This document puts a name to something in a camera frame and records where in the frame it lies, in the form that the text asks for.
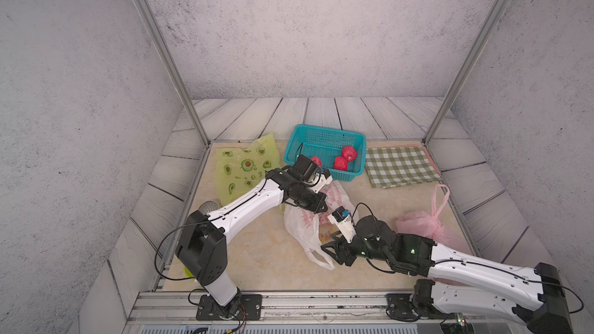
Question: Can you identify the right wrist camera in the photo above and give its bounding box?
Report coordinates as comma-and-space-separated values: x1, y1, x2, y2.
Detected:
328, 207, 357, 244

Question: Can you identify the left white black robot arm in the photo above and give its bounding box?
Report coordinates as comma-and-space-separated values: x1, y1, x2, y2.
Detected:
175, 155, 333, 317

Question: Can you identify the pink strawberry plastic bag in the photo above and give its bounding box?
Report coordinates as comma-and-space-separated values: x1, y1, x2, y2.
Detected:
395, 184, 471, 254

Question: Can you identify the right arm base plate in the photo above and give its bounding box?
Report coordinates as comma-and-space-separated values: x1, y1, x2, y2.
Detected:
386, 293, 458, 321

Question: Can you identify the left aluminium frame post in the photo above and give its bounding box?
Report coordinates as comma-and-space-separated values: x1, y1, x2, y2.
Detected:
132, 0, 210, 146

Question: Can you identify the yellow-green avocado plastic bag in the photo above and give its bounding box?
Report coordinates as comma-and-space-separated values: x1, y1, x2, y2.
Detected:
214, 134, 281, 206

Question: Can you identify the aluminium frame post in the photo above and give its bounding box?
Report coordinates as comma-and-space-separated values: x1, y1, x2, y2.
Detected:
422, 0, 511, 147
132, 0, 210, 146

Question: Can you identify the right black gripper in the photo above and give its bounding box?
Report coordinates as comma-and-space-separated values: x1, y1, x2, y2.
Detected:
319, 228, 392, 266

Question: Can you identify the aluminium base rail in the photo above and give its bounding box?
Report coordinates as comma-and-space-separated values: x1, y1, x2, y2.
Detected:
124, 291, 527, 333

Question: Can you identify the teal plastic basket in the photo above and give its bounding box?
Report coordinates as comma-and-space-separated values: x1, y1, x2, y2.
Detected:
283, 125, 367, 182

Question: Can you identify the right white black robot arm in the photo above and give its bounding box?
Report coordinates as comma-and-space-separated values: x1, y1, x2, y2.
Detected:
322, 208, 573, 333

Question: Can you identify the right aluminium frame post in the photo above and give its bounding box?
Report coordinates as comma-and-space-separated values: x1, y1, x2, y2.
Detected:
422, 0, 511, 147

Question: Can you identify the white plastic bag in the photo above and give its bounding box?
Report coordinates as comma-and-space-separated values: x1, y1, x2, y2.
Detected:
284, 181, 355, 271

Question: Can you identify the green checkered cloth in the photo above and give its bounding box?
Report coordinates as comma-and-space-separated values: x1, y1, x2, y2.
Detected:
365, 145, 441, 189

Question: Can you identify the red apple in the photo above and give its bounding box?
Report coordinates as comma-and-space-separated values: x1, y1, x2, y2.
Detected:
341, 145, 358, 162
334, 156, 349, 171
311, 156, 323, 168

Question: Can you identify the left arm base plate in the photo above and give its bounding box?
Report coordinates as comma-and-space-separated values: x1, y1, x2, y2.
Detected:
196, 292, 263, 321

